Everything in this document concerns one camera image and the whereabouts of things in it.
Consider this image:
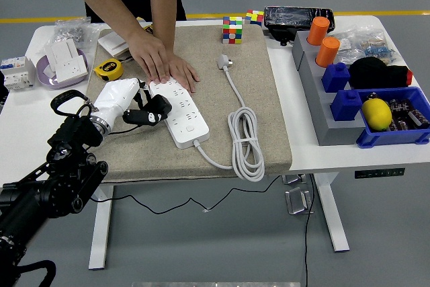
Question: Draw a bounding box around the person's left hand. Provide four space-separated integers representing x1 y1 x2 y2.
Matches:
167 53 202 94

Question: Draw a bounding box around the person's right hand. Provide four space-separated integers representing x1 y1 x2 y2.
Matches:
126 29 170 85

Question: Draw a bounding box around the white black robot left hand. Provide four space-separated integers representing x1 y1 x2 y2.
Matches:
93 77 169 127

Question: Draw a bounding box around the black power adapter plug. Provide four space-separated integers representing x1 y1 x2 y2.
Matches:
146 94 173 120

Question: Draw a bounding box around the white power strip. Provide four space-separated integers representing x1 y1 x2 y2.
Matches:
148 77 210 149

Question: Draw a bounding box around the thin black adapter cord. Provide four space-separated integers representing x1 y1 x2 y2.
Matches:
89 124 285 216

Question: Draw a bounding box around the flat yellow tape measure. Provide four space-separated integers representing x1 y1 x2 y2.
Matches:
93 55 135 82

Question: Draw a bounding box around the large Rubik's cube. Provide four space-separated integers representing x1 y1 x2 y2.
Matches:
222 15 244 45

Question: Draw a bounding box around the purple bowl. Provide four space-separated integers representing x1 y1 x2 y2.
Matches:
36 48 89 91

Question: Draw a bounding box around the white plastic panel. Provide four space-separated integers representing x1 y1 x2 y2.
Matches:
44 38 80 66

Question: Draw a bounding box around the grey-brown fabric mat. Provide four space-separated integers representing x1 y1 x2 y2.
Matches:
69 24 293 186

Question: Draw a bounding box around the clear bag of metal parts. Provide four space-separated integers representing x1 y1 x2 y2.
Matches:
53 17 103 49

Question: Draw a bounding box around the small Rubik's cube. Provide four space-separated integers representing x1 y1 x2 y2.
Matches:
244 9 265 28

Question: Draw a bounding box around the white circuit breaker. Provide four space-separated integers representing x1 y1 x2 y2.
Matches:
0 55 37 91

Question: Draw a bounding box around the black rounded object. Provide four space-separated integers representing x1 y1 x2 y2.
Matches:
0 71 9 106

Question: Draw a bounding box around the black wrapped box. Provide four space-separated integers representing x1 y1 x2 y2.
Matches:
263 5 336 47

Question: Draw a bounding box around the grey stepped block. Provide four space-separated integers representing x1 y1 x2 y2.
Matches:
291 30 367 147

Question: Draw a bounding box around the orange cylinder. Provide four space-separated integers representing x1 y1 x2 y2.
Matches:
314 36 341 68
306 16 331 46

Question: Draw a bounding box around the white table leg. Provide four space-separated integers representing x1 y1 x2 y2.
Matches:
310 172 351 253
88 186 115 271

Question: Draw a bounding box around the small blue block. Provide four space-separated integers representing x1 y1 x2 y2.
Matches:
320 62 351 93

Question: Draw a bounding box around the clear bag of white parts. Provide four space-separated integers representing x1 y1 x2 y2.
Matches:
332 30 357 65

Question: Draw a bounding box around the large blue block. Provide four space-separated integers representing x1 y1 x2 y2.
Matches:
329 89 364 122

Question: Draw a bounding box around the black cloth with red end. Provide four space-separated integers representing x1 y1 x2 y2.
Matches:
348 56 414 90

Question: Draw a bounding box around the clear bag of blue parts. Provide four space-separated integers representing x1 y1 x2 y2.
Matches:
349 24 400 66

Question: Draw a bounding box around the yellow lemon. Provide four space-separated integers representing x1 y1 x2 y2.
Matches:
361 97 393 132

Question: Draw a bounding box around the blue plastic bin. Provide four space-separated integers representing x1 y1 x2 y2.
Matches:
355 86 430 149

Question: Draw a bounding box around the black table control panel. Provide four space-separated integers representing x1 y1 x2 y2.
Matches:
354 167 406 179

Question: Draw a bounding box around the white power strip cable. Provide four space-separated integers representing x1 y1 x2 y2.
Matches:
193 53 266 183

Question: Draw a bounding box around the white wall switch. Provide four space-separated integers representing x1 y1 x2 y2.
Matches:
97 30 134 58

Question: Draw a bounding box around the white wall socket panel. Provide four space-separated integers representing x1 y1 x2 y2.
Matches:
53 54 87 83

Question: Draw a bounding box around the small metal bracket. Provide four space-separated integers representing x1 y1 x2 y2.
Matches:
282 174 307 186

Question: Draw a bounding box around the large metal bracket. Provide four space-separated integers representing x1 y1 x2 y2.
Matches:
284 186 315 216

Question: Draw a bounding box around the black floor cable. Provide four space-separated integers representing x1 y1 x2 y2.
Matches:
302 174 316 287

